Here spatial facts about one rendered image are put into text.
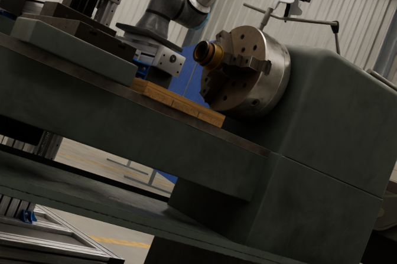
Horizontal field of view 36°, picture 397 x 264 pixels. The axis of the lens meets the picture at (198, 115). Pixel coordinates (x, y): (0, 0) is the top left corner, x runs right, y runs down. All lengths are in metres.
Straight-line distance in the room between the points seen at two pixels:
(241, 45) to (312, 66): 0.25
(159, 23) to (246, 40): 0.65
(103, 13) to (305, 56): 0.92
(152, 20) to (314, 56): 0.85
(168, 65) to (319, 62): 0.73
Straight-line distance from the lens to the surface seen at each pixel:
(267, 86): 1.99
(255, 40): 2.05
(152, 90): 1.71
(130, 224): 1.63
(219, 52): 2.00
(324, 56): 2.06
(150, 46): 2.55
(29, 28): 1.52
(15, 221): 2.66
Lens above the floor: 0.78
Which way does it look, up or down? 3 degrees up
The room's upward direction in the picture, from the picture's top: 22 degrees clockwise
